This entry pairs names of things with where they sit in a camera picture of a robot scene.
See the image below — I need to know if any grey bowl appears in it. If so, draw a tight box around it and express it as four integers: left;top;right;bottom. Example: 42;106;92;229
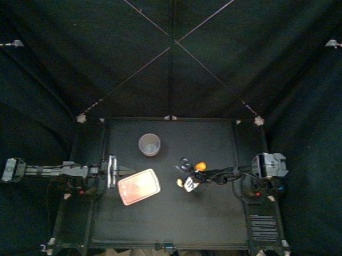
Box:
136;132;162;158

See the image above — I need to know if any pink rectangular cutting board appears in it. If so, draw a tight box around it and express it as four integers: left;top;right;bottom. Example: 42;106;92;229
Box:
116;168;161;207

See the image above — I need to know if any white printed label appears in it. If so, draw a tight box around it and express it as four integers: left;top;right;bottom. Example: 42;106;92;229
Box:
248;214;280;243

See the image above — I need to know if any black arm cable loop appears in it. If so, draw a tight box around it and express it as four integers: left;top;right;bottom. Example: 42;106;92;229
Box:
209;167;244;186

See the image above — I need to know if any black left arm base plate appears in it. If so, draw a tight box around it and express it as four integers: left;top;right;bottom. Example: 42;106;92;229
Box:
46;181;100;253

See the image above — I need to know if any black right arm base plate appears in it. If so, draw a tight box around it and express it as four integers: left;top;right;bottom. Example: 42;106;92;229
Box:
238;176;291;253

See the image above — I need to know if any thin diagonal brace wire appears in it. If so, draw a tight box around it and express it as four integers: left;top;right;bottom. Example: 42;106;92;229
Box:
81;0;236;116
121;0;260;118

